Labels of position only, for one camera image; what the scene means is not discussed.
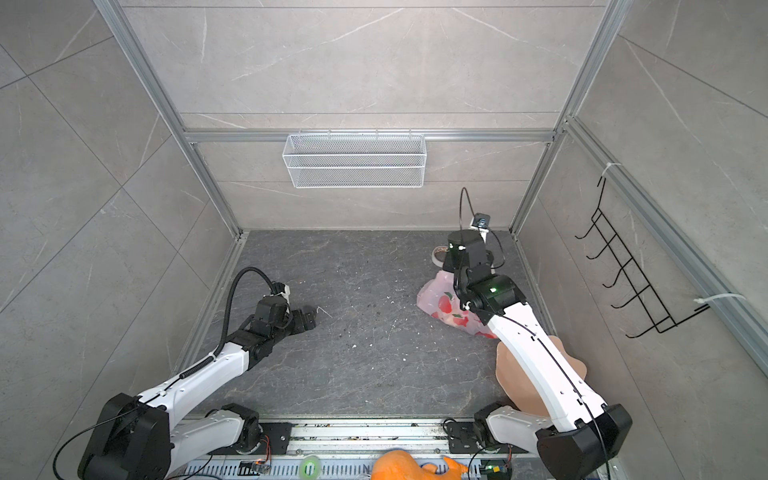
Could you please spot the pink plastic bag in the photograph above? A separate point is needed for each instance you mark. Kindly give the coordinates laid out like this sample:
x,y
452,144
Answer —
x,y
438,299

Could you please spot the white tape roll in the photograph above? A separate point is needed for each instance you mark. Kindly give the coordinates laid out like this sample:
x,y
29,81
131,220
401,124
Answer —
x,y
438,255

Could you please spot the orange plush toy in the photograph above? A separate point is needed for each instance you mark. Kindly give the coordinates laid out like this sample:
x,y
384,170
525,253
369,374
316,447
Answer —
x,y
400,465

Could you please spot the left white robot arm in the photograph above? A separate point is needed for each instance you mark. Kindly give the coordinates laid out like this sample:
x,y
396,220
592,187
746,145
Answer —
x,y
145,437

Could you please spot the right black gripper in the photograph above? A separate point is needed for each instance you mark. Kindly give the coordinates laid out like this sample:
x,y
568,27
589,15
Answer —
x,y
449,263

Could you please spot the beige flower-shaped plate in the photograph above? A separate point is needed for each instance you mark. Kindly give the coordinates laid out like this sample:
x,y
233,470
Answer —
x,y
517,385

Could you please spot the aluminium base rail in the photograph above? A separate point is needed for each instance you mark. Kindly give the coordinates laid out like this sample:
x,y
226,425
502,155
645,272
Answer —
x,y
348,449

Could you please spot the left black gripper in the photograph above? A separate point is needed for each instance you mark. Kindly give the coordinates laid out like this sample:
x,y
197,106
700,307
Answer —
x,y
301,324

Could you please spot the white wire mesh basket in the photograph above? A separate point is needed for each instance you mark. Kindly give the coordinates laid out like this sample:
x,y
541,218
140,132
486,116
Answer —
x,y
345,161

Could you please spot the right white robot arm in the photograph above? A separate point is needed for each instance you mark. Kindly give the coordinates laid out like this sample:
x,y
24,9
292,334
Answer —
x,y
580,432

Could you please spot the green tape roll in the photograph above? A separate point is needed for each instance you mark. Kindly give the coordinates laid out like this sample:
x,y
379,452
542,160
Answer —
x,y
310,468

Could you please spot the black wire hook rack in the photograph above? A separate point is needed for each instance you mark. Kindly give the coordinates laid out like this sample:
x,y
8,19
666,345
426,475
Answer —
x,y
630,271

